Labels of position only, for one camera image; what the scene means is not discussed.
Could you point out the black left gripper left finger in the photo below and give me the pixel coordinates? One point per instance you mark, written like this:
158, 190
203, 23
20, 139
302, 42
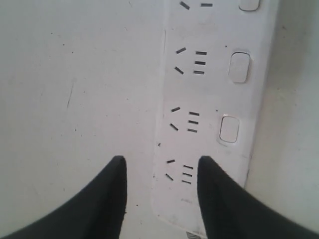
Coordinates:
96, 212

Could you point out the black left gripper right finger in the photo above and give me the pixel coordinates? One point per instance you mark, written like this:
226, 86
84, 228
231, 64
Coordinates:
230, 212

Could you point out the white power strip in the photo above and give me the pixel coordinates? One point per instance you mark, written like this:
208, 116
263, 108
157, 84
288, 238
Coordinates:
214, 68

